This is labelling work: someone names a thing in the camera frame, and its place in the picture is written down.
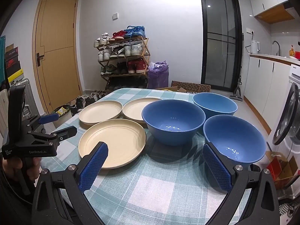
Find patterned cardboard box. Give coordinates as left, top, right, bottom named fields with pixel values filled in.
left=156, top=80, right=211, bottom=94

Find grey mop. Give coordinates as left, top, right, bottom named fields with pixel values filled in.
left=229, top=34, right=245, bottom=101

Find white electric kettle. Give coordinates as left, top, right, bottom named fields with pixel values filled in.
left=245, top=40, right=260, bottom=54

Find dark blue bowl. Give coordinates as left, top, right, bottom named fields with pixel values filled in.
left=142, top=100, right=206, bottom=146
left=203, top=115, right=267, bottom=167

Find red cardboard box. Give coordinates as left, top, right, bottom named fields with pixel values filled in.
left=265, top=151, right=299, bottom=190

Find white kitchen countertop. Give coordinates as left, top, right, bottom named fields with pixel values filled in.
left=249, top=53, right=300, bottom=66

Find black and white rug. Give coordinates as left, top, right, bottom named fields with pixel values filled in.
left=279, top=202, right=300, bottom=225

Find scattered pile of shoes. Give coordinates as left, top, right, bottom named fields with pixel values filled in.
left=70, top=89, right=107, bottom=116

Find wooden shoe rack with shoes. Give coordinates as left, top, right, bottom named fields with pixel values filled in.
left=94, top=26, right=149, bottom=89

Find cream plate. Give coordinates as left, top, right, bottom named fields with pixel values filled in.
left=79, top=100, right=123, bottom=130
left=78, top=119, right=147, bottom=169
left=122, top=98, right=164, bottom=127

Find white base cabinets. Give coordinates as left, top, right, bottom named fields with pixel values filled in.
left=244, top=55, right=292, bottom=132

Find cream trash bin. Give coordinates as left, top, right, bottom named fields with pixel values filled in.
left=53, top=105, right=72, bottom=120

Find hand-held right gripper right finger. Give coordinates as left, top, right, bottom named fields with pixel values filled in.
left=202, top=142, right=280, bottom=225

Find purple plastic bag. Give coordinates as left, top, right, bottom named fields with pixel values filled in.
left=148, top=61, right=170, bottom=89

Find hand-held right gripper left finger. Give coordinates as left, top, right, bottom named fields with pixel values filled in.
left=31, top=142, right=109, bottom=225

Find wooden door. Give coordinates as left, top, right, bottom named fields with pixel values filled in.
left=32, top=0, right=82, bottom=115

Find white washing machine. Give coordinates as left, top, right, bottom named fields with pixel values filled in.
left=267, top=63, right=300, bottom=193

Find chrome faucet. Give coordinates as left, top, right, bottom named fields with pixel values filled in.
left=272, top=40, right=282, bottom=55

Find teal checked tablecloth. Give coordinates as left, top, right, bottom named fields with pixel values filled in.
left=39, top=88, right=265, bottom=225

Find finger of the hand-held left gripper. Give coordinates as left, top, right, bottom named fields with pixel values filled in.
left=27, top=125, right=78, bottom=147
left=22, top=113, right=59, bottom=132

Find person's left hand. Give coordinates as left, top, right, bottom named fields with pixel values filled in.
left=1, top=156, right=41, bottom=188

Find light blue bowl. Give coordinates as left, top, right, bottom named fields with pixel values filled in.
left=193, top=92, right=238, bottom=122

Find black framed glass door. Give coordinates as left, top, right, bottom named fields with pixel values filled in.
left=199, top=0, right=243, bottom=92

